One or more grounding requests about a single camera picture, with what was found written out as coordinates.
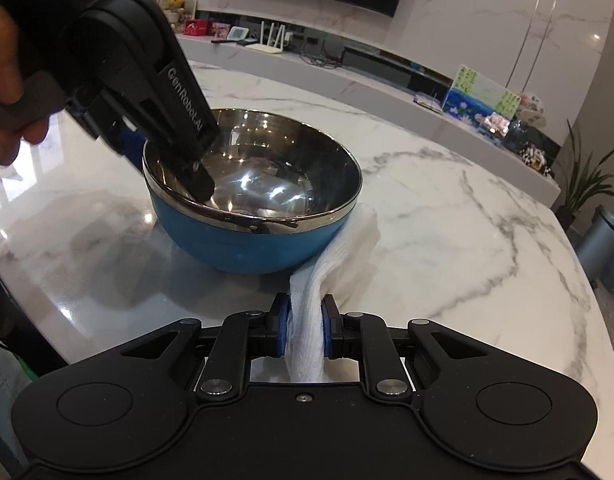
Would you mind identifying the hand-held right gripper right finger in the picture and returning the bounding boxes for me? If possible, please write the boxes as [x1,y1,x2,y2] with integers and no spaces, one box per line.
[322,294,490,397]

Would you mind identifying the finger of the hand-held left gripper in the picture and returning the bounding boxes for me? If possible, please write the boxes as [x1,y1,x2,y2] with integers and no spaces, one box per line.
[179,155,215,200]

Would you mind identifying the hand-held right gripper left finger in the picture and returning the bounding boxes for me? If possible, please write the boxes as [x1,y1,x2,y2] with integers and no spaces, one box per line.
[122,294,290,402]

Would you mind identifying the white cloth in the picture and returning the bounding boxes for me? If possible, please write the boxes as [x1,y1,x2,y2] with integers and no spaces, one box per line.
[287,205,378,383]

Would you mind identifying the blue steel bowl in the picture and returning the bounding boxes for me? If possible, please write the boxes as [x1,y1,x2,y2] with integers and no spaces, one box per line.
[142,107,364,276]

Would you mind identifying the person's left hand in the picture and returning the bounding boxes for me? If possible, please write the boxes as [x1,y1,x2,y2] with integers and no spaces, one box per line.
[0,0,50,167]

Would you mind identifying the teddy bear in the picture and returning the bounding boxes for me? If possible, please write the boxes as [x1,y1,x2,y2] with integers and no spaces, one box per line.
[163,0,186,28]

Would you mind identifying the white router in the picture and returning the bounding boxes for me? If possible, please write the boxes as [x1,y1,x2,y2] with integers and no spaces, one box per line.
[248,21,294,55]

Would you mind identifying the cow figurine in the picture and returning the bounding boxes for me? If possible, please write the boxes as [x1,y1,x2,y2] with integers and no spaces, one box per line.
[517,144,556,178]

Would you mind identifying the glass jar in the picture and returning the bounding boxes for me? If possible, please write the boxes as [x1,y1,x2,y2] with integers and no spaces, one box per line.
[504,119,538,153]

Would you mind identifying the lotus pond painting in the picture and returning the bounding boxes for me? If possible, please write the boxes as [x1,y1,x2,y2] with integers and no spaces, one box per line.
[441,64,522,126]

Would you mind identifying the grey trash can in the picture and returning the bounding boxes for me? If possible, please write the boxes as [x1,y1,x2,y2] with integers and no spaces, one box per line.
[574,205,614,281]

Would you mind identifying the potted green plant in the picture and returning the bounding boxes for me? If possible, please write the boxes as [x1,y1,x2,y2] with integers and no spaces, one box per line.
[554,119,614,233]

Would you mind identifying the round paper fan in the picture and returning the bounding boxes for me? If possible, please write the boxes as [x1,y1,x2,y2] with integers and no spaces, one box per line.
[518,91,546,126]

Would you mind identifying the black cables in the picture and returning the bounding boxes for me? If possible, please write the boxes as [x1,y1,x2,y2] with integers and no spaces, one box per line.
[299,42,345,68]

